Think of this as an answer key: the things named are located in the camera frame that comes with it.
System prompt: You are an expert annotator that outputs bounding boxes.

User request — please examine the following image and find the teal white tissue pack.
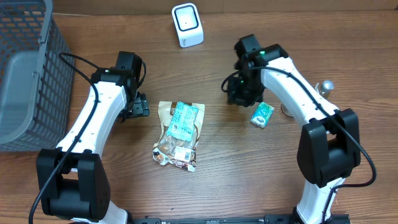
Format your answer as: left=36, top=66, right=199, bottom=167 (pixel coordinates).
left=251, top=102, right=274, bottom=128

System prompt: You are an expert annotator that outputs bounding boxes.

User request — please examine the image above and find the green lid white jar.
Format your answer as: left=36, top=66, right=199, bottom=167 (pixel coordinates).
left=281, top=104, right=293, bottom=117

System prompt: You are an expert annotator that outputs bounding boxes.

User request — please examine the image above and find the teal white snack packet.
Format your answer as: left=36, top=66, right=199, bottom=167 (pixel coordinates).
left=166, top=102, right=199, bottom=141

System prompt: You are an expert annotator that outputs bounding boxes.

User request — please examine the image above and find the brown white snack packet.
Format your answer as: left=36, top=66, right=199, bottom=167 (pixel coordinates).
left=152, top=101, right=205, bottom=172

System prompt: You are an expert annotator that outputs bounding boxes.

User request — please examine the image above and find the yellow juice bottle silver cap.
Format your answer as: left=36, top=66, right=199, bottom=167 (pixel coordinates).
left=315, top=80, right=335, bottom=99

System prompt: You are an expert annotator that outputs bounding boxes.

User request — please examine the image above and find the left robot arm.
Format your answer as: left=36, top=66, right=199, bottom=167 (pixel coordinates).
left=28, top=51, right=150, bottom=223

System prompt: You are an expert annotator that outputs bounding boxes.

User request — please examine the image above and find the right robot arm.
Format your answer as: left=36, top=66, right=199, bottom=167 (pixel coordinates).
left=221, top=34, right=361, bottom=223

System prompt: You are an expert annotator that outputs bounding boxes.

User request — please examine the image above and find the white barcode scanner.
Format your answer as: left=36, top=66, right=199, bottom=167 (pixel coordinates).
left=172, top=2, right=204, bottom=48

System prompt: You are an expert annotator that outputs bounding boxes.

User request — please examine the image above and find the grey plastic mesh basket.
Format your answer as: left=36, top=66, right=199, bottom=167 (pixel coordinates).
left=1, top=0, right=75, bottom=152

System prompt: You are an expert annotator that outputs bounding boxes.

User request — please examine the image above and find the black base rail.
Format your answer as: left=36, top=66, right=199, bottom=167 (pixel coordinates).
left=74, top=213, right=352, bottom=224

